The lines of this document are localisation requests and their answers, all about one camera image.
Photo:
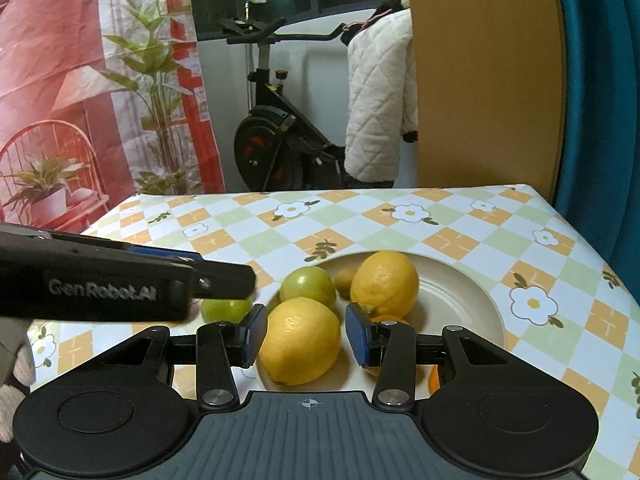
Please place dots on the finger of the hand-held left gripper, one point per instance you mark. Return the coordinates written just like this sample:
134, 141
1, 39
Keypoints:
225, 280
165, 253

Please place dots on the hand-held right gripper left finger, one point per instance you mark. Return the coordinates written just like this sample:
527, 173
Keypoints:
252, 335

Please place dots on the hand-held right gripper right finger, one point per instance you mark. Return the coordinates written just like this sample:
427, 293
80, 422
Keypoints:
359, 335

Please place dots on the green tomato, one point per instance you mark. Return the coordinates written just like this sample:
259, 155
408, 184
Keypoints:
225, 309

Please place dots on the small orange tangerine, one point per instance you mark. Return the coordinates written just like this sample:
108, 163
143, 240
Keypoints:
392, 320
434, 380

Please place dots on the yellow lemon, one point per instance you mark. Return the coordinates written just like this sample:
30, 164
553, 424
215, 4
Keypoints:
300, 340
384, 284

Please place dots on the small brown kiwi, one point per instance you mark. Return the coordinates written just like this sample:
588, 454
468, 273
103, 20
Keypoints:
344, 279

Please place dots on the yellow-green tomato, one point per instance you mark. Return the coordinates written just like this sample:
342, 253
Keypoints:
305, 285

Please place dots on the beige round plate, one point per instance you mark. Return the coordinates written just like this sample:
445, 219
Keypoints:
450, 300

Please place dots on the black exercise bike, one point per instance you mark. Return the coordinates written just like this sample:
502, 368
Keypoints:
265, 155

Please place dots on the checkered floral tablecloth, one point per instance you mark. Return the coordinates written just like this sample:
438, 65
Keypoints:
500, 240

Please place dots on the red printed backdrop cloth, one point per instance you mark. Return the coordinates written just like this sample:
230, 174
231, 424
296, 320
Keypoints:
50, 60

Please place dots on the white quilted jacket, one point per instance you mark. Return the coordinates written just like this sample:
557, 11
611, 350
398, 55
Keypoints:
375, 100

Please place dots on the round wooden board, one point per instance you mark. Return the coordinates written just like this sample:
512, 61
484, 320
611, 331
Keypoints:
480, 60

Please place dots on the dark garment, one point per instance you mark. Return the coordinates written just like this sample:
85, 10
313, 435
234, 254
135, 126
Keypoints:
382, 10

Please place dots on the blue curtain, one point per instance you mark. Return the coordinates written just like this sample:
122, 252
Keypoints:
600, 110

